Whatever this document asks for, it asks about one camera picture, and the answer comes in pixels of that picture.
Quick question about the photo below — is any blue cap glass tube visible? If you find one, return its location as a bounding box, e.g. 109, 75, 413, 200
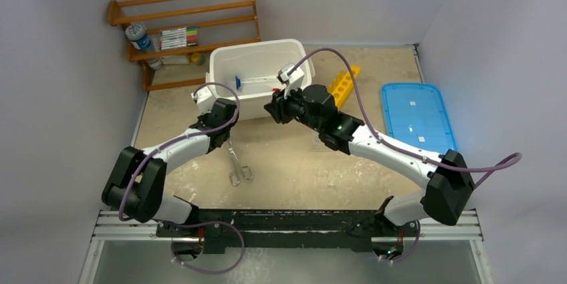
235, 76, 277, 90

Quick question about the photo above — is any yellow test tube rack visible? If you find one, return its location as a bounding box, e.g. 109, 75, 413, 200
328, 70, 354, 110

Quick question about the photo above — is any white plastic bin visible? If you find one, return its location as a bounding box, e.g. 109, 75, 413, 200
206, 39, 306, 121

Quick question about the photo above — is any blue plastic lid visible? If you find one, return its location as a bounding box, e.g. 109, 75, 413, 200
380, 82, 458, 154

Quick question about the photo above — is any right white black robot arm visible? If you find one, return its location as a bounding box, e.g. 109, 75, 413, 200
264, 84, 475, 235

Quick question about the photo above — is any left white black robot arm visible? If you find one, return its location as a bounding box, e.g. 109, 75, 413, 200
101, 98, 239, 237

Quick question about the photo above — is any clear well plate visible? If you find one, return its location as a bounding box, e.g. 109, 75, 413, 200
312, 132, 325, 150

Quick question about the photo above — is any yellow grey small object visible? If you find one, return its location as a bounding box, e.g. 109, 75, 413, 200
189, 52, 205, 65

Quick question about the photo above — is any small clear capped bottle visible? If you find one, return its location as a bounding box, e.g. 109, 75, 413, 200
145, 57, 164, 70

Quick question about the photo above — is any coloured marker pen set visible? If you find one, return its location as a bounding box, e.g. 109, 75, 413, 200
159, 26, 199, 50

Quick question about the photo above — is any wooden shelf rack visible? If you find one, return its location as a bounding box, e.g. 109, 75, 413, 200
107, 0, 261, 92

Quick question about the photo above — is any blue label round container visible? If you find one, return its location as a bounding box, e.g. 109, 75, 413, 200
124, 23, 152, 50

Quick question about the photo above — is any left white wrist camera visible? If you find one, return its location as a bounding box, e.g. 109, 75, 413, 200
191, 87, 216, 114

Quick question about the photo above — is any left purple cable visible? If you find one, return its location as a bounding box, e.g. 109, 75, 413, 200
118, 82, 246, 275

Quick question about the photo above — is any purple cable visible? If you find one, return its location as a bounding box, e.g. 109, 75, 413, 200
118, 82, 246, 275
283, 47, 524, 265

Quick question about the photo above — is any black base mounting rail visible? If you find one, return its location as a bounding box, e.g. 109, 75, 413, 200
91, 204, 483, 257

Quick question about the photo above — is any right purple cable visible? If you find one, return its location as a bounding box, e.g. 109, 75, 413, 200
283, 47, 524, 265

